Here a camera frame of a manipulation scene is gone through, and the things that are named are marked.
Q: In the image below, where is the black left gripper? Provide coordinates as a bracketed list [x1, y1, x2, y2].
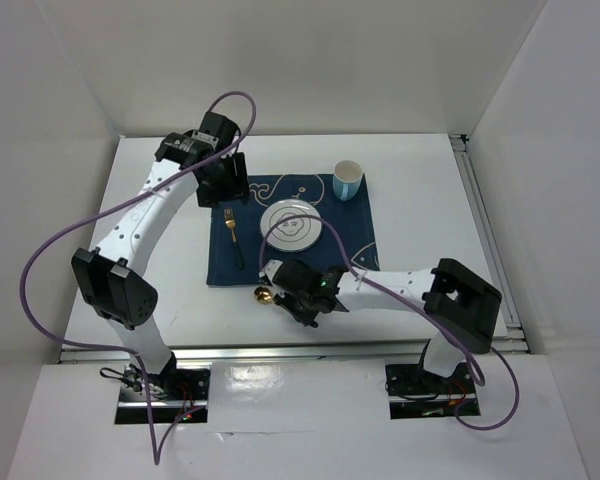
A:
[194, 151, 250, 209]

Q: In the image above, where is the gold spoon dark handle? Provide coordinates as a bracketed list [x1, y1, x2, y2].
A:
[254, 286, 278, 305]

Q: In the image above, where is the gold fork dark handle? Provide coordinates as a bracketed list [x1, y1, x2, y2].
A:
[223, 208, 245, 270]

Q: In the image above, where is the blue fabric placemat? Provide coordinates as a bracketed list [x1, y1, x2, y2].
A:
[206, 174, 380, 287]

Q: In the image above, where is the white round plate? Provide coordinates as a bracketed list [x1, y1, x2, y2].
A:
[260, 199, 322, 253]

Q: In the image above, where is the white and blue mug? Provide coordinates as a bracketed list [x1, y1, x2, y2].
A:
[332, 160, 364, 202]

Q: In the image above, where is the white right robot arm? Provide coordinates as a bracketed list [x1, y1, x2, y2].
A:
[259, 258, 502, 392]

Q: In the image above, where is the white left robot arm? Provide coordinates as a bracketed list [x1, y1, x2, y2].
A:
[71, 111, 249, 399]

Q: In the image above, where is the aluminium front rail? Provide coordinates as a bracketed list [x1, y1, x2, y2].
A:
[59, 338, 530, 364]

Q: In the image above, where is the aluminium rail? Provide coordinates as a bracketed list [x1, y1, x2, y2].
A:
[59, 338, 530, 364]
[449, 134, 529, 352]

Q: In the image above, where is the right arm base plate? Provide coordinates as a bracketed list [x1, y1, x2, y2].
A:
[385, 363, 481, 420]

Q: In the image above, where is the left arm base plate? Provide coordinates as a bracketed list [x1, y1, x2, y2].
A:
[99, 365, 211, 425]

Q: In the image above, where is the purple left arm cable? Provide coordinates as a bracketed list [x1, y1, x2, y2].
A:
[19, 91, 258, 465]

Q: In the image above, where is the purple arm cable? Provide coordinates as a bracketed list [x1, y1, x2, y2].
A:
[19, 91, 258, 465]
[258, 215, 521, 431]

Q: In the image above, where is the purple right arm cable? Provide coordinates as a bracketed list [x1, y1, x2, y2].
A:
[258, 215, 521, 431]

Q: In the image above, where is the aluminium right side rail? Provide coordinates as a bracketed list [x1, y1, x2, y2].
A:
[449, 134, 529, 352]

